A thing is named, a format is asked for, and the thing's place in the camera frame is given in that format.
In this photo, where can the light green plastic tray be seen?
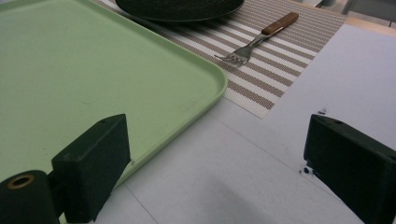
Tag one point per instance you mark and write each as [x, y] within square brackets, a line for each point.
[93, 71]

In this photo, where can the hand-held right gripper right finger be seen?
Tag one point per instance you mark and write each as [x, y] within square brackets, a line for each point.
[351, 161]

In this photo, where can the striped woven placemat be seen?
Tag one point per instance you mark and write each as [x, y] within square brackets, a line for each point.
[267, 62]

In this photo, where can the black round plate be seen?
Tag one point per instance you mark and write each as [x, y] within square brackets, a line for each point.
[179, 8]

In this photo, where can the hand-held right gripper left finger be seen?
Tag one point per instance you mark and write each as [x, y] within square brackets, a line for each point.
[93, 165]

